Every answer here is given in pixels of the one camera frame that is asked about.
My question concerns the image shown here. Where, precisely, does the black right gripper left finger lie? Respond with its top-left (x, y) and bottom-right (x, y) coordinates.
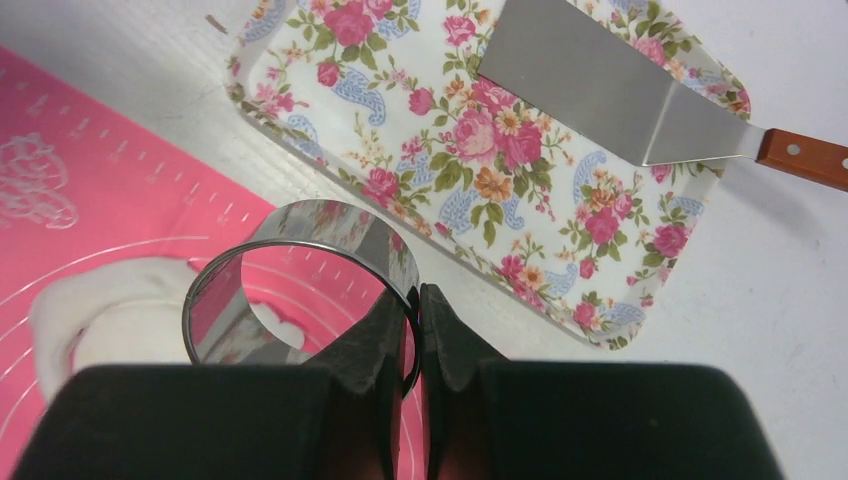
top-left (12, 292), bottom-right (406, 479)

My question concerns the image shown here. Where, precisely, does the floral rectangular tray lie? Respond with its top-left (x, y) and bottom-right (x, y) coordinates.
top-left (226, 0), bottom-right (725, 350)

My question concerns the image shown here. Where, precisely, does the pink silicone baking mat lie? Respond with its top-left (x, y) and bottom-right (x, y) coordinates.
top-left (1, 50), bottom-right (427, 479)

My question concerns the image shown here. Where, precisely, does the white dough lump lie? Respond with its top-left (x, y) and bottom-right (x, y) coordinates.
top-left (27, 256), bottom-right (307, 405)

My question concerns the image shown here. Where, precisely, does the round metal dough cutter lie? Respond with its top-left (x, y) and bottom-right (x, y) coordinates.
top-left (181, 199), bottom-right (420, 395)

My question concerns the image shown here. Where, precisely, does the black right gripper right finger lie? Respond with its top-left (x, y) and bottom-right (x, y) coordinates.
top-left (420, 284), bottom-right (783, 479)

